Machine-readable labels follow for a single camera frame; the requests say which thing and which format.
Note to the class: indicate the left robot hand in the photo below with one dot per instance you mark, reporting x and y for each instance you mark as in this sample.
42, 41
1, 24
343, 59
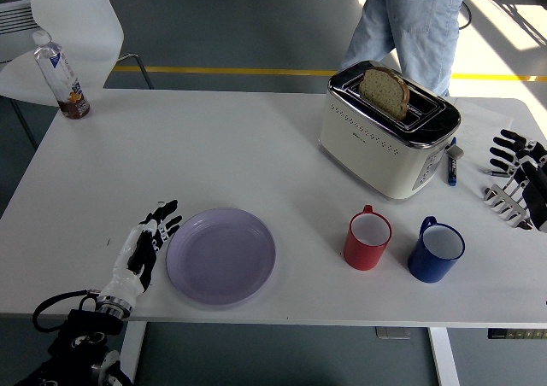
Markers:
126, 275

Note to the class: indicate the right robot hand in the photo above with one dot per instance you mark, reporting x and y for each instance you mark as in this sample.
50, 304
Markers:
536, 194

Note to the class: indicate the purple plate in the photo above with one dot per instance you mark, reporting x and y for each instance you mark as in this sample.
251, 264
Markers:
220, 258

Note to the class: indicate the bread slice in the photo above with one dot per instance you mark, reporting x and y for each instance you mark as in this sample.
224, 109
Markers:
382, 89

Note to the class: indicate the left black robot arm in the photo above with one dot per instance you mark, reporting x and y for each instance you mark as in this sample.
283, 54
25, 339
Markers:
81, 343

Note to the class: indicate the metal toast rack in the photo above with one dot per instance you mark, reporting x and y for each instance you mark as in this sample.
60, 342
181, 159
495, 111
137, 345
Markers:
504, 204

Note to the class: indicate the white table leg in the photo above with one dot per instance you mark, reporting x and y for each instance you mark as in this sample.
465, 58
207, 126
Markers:
130, 356
442, 360

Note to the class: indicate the blue marker pen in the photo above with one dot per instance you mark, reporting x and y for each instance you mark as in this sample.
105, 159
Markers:
452, 170

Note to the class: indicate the white paper sheet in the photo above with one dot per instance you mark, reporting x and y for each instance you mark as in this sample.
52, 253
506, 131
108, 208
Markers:
478, 121

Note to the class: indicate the blue enamel mug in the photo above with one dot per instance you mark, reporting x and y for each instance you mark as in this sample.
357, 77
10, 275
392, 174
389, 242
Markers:
429, 264

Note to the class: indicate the black table control panel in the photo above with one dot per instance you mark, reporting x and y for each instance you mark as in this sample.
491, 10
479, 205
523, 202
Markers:
500, 334

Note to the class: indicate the cream and chrome toaster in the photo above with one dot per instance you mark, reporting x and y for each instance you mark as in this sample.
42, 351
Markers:
367, 151

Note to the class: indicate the red enamel mug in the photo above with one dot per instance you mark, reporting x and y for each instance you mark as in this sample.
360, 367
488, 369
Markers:
363, 253

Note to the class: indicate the clear plastic drink bottle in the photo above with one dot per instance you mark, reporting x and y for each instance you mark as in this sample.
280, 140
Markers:
64, 78

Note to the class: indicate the person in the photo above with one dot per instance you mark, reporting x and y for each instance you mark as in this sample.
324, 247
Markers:
406, 27

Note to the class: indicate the white chair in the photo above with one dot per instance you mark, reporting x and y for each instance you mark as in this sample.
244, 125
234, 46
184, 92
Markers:
72, 19

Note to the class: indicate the white radiator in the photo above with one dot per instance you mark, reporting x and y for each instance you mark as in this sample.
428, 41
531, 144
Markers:
13, 19

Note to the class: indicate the grey table bracket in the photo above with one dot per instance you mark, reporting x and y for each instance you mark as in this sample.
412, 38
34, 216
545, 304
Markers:
393, 333

